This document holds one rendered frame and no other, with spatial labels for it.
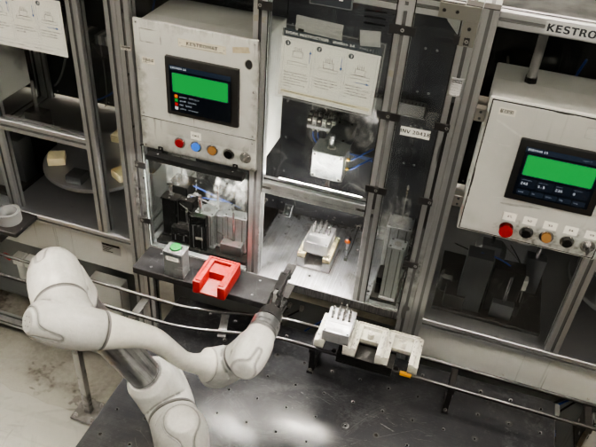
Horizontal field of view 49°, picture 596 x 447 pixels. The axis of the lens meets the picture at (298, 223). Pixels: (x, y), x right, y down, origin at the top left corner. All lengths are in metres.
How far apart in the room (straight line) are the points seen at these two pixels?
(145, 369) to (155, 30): 1.03
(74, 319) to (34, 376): 1.87
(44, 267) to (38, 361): 1.83
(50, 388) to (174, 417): 1.47
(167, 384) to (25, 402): 1.40
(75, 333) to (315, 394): 1.06
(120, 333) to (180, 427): 0.44
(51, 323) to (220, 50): 0.96
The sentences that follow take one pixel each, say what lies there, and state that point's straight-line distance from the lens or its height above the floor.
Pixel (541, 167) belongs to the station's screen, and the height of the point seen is 1.63.
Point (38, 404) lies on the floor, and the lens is 3.37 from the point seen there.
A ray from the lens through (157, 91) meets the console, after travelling 2.24.
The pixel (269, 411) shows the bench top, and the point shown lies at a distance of 2.36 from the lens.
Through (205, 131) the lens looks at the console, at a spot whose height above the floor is 1.48.
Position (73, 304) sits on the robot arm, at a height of 1.45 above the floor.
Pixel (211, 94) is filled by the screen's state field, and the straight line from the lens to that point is 2.12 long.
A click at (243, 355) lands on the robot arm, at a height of 1.17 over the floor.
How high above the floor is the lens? 2.57
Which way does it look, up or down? 37 degrees down
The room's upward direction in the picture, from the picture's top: 5 degrees clockwise
